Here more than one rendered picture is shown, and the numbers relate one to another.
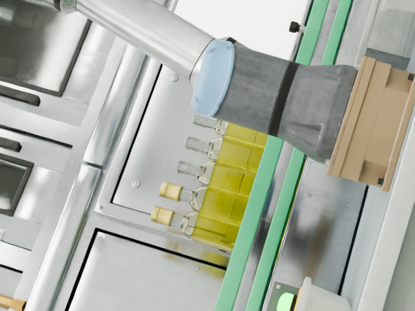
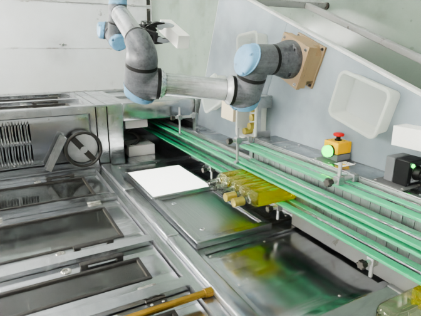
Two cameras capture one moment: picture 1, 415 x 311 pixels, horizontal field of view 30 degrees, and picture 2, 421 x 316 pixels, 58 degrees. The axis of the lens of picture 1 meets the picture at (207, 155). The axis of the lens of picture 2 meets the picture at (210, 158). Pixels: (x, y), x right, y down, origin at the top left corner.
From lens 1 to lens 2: 1.64 m
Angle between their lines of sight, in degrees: 63
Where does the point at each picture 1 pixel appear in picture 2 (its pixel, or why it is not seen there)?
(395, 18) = not seen: hidden behind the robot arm
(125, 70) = (149, 210)
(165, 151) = (200, 217)
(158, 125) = (186, 214)
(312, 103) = (284, 42)
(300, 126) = (287, 51)
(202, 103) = (254, 54)
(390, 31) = not seen: hidden behind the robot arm
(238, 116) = (267, 54)
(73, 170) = (165, 245)
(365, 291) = (355, 57)
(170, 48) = (215, 80)
